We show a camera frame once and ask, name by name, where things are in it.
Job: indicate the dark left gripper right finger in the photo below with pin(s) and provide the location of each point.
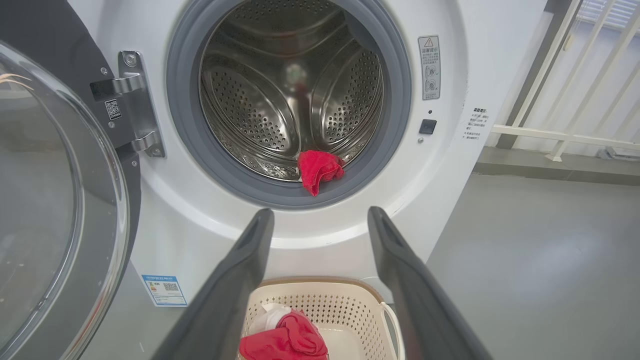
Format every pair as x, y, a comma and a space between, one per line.
415, 300

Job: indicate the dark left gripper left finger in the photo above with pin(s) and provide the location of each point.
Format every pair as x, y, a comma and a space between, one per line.
230, 300

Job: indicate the white grey garment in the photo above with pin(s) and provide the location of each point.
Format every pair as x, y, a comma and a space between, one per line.
267, 317

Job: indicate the red garment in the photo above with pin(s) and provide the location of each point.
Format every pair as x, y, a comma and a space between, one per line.
290, 342

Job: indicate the small red towel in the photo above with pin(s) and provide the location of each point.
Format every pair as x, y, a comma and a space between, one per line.
317, 170

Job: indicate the dark round washer door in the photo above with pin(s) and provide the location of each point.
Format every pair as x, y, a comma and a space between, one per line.
50, 200

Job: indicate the cream perforated laundry basket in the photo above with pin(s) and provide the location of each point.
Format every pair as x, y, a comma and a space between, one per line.
340, 310

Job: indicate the white front-load washing machine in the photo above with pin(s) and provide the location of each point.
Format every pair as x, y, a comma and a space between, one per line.
440, 200

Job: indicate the black door latch socket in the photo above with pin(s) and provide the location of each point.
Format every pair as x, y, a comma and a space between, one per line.
427, 126

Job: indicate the metal door hinge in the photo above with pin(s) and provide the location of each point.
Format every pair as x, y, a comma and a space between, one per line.
137, 105

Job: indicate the blue energy label sticker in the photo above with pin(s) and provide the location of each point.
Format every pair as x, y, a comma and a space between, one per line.
165, 290

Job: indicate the small printed text label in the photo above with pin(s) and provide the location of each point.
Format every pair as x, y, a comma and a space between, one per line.
475, 124

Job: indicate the white metal railing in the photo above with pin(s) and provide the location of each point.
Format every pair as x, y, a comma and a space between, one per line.
550, 134

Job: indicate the small QR code sticker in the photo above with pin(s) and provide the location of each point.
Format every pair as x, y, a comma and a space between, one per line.
113, 109

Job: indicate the grey warning label sticker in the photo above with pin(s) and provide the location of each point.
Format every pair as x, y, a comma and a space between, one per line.
429, 67

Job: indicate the grey window blind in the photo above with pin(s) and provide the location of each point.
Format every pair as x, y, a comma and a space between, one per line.
610, 12

